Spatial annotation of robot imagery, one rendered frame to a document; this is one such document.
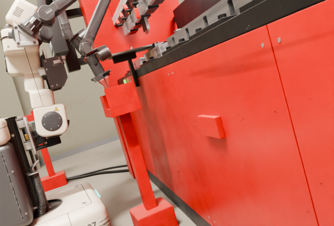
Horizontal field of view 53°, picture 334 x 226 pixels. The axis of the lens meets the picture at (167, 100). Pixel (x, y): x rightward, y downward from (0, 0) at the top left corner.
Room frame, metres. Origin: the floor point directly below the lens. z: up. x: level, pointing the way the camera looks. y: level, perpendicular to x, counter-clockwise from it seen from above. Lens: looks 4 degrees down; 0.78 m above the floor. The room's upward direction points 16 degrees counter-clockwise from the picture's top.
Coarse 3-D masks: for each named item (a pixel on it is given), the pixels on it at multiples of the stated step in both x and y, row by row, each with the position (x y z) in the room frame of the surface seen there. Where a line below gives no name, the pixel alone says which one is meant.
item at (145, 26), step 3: (144, 18) 2.07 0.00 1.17; (147, 18) 2.08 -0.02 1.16; (141, 21) 2.15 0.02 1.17; (144, 21) 2.09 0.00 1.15; (147, 21) 2.08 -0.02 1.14; (144, 24) 2.11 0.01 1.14; (147, 24) 2.08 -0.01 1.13; (144, 27) 2.12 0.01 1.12; (147, 27) 2.07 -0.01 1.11; (144, 30) 2.14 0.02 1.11; (147, 30) 2.11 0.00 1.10; (147, 33) 2.13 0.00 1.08
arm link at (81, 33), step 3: (66, 30) 2.09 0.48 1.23; (69, 30) 2.10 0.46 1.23; (81, 30) 2.14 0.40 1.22; (84, 30) 2.15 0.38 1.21; (66, 33) 2.09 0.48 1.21; (69, 33) 2.09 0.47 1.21; (72, 33) 2.10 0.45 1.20; (78, 33) 2.13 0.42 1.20; (81, 33) 2.14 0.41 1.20; (69, 36) 2.09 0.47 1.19; (72, 36) 2.10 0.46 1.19; (81, 36) 2.13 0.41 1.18; (69, 39) 2.12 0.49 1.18
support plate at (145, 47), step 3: (147, 45) 2.03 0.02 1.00; (150, 45) 2.03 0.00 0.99; (135, 48) 2.00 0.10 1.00; (138, 48) 2.01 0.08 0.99; (141, 48) 2.02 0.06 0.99; (144, 48) 2.07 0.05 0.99; (147, 48) 2.12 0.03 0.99; (123, 51) 1.99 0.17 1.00; (126, 51) 1.99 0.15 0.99; (129, 51) 2.00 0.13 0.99; (132, 51) 2.04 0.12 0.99; (135, 51) 2.09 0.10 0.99; (138, 51) 2.14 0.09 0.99; (141, 51) 2.20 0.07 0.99; (114, 54) 1.97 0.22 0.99; (117, 54) 1.98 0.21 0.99; (120, 54) 2.02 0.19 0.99; (111, 57) 2.04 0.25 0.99
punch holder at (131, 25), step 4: (128, 4) 2.26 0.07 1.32; (124, 12) 2.40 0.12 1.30; (128, 12) 2.28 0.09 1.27; (128, 16) 2.30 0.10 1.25; (128, 20) 2.33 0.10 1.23; (132, 20) 2.26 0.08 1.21; (128, 24) 2.37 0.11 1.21; (132, 24) 2.27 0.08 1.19; (136, 24) 2.27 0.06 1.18; (140, 24) 2.29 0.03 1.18; (132, 28) 2.36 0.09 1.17; (136, 28) 2.40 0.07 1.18
